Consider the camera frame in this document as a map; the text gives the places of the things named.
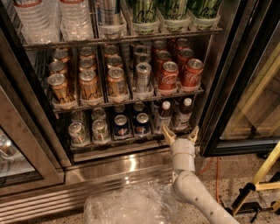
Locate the right water bottle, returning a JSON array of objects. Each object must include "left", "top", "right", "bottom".
[{"left": 59, "top": 0, "right": 94, "bottom": 41}]

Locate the dark plastic bottle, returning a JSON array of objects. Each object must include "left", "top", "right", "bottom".
[
  {"left": 171, "top": 98, "right": 193, "bottom": 130},
  {"left": 154, "top": 101, "right": 172, "bottom": 133}
]

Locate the clear plastic bag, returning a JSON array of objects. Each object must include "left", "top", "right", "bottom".
[{"left": 84, "top": 183, "right": 179, "bottom": 224}]

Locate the green can top middle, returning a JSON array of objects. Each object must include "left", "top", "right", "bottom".
[{"left": 158, "top": 0, "right": 188, "bottom": 20}]

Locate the front orange can right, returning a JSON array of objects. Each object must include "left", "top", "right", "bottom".
[{"left": 107, "top": 67, "right": 128, "bottom": 97}]

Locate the front green can left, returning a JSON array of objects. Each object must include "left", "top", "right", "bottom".
[{"left": 68, "top": 122, "right": 88, "bottom": 144}]

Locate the green can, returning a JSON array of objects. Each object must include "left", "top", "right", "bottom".
[
  {"left": 189, "top": 0, "right": 221, "bottom": 19},
  {"left": 132, "top": 0, "right": 158, "bottom": 24},
  {"left": 158, "top": 0, "right": 188, "bottom": 20},
  {"left": 92, "top": 119, "right": 109, "bottom": 142},
  {"left": 68, "top": 122, "right": 88, "bottom": 144}
]

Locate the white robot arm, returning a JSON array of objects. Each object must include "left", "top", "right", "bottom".
[{"left": 162, "top": 125, "right": 240, "bottom": 224}]

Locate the orange can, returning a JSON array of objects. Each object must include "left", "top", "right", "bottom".
[
  {"left": 107, "top": 67, "right": 128, "bottom": 97},
  {"left": 47, "top": 73, "right": 74, "bottom": 104},
  {"left": 79, "top": 70, "right": 100, "bottom": 100}
]

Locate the front green can right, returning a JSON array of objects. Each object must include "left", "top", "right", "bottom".
[{"left": 92, "top": 119, "right": 109, "bottom": 142}]

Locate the front left red cola can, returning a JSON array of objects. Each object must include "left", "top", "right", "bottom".
[{"left": 158, "top": 61, "right": 179, "bottom": 90}]

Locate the right glass fridge door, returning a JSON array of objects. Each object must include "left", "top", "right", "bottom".
[{"left": 200, "top": 0, "right": 280, "bottom": 157}]

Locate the blue cola can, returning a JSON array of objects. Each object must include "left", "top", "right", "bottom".
[
  {"left": 114, "top": 115, "right": 130, "bottom": 137},
  {"left": 135, "top": 113, "right": 150, "bottom": 135}
]

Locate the green can top left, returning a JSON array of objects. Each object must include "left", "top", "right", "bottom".
[{"left": 132, "top": 0, "right": 158, "bottom": 24}]

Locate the yellow black stand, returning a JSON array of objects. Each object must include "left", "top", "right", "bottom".
[{"left": 230, "top": 144, "right": 280, "bottom": 223}]

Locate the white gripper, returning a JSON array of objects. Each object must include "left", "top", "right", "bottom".
[{"left": 162, "top": 125, "right": 200, "bottom": 173}]

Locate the front orange can left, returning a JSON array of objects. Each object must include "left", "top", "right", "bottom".
[{"left": 47, "top": 73, "right": 74, "bottom": 104}]

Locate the open glass fridge door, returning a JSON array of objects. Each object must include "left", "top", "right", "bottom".
[{"left": 0, "top": 66, "right": 66, "bottom": 197}]

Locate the green can top right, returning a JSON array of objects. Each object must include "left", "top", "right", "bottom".
[{"left": 189, "top": 0, "right": 221, "bottom": 19}]

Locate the left water bottle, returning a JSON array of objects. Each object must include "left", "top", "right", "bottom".
[{"left": 13, "top": 0, "right": 60, "bottom": 45}]

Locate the wire shelf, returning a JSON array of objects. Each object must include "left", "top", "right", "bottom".
[
  {"left": 23, "top": 27, "right": 223, "bottom": 50},
  {"left": 52, "top": 87, "right": 204, "bottom": 113}
]

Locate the upper wire shelf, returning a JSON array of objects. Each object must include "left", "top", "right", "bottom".
[{"left": 23, "top": 27, "right": 223, "bottom": 50}]

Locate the front blue cola can right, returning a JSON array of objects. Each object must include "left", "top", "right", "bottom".
[{"left": 135, "top": 113, "right": 150, "bottom": 135}]

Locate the front right red cola can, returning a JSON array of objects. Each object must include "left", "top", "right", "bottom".
[{"left": 181, "top": 59, "right": 204, "bottom": 88}]

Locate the water bottle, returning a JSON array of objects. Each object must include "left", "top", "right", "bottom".
[
  {"left": 13, "top": 0, "right": 60, "bottom": 45},
  {"left": 59, "top": 0, "right": 94, "bottom": 41}
]

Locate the front silver slim can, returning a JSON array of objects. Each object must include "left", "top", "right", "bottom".
[{"left": 136, "top": 62, "right": 151, "bottom": 93}]

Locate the silver can top shelf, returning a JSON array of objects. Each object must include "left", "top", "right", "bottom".
[{"left": 95, "top": 0, "right": 121, "bottom": 25}]

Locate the steel fridge vent grille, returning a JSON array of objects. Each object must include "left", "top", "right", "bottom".
[{"left": 0, "top": 162, "right": 171, "bottom": 224}]

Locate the front orange can middle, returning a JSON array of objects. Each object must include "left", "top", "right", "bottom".
[{"left": 79, "top": 70, "right": 100, "bottom": 100}]

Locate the orange cable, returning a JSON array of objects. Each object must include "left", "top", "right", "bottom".
[{"left": 198, "top": 157, "right": 222, "bottom": 205}]

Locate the middle wire shelf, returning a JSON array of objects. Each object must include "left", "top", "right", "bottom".
[{"left": 52, "top": 87, "right": 204, "bottom": 113}]

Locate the front blue cola can left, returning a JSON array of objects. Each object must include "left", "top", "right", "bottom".
[{"left": 114, "top": 115, "right": 130, "bottom": 137}]

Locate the red cola can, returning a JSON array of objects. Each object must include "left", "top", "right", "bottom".
[
  {"left": 158, "top": 61, "right": 179, "bottom": 90},
  {"left": 181, "top": 59, "right": 204, "bottom": 88}
]

